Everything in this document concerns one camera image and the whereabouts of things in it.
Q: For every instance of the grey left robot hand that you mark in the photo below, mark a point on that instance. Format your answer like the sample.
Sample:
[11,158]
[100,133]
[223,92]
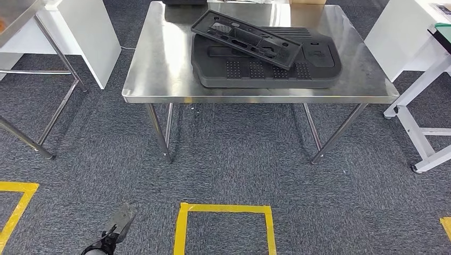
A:
[121,221]

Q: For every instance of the black plastic panel with cutouts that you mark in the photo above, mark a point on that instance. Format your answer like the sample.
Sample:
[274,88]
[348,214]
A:
[282,52]

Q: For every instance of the stainless steel workbench table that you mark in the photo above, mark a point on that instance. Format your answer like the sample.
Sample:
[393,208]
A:
[158,70]

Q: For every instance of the yellow floor tape square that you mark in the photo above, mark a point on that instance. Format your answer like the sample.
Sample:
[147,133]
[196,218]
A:
[17,186]
[446,227]
[225,208]

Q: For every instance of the white desk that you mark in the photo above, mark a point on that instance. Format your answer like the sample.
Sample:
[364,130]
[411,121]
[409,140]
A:
[394,38]
[98,42]

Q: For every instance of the large black moulded panel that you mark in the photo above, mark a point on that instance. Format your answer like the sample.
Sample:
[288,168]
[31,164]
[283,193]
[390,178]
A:
[264,81]

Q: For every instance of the steel table with tube legs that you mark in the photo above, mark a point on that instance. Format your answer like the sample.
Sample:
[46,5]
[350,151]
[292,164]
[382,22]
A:
[17,14]

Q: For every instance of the white frame table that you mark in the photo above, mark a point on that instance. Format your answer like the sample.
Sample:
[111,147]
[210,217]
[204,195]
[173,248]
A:
[412,130]

